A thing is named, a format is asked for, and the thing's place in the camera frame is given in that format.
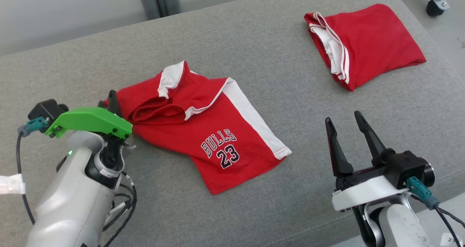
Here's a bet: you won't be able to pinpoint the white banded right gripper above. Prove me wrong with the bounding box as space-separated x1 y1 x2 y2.
325 111 409 212

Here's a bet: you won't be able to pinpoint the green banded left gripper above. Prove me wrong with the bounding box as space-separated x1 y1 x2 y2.
44 90 133 167

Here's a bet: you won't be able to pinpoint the red white Bulls shorts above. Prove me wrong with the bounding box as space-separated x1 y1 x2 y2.
105 61 292 195

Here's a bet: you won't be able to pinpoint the red white jersey top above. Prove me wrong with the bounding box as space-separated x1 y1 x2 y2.
304 4 427 92

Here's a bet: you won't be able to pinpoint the white tape tag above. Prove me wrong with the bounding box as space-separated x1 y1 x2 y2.
0 174 27 195

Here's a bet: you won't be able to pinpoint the white paper label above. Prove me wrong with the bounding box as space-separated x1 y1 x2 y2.
440 232 464 247

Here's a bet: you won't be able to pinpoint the grey metal leg with caster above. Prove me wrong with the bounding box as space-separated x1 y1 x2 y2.
421 0 450 17

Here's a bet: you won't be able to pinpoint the teal left cable connector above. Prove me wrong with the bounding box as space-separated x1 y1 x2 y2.
18 117 49 138

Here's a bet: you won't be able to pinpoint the teal cable connector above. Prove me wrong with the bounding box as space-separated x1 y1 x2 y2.
406 177 440 210
18 117 49 138

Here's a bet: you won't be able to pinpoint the teal right cable connector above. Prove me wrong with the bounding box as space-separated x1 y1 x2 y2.
406 177 440 210

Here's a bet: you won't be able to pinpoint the black left camera cable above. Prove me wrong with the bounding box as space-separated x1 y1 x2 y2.
16 131 37 226

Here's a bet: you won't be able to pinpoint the grey metal partition post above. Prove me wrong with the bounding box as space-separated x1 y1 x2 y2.
154 0 181 17
138 0 161 20

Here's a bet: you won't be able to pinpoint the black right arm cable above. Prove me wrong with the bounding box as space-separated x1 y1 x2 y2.
411 194 465 247

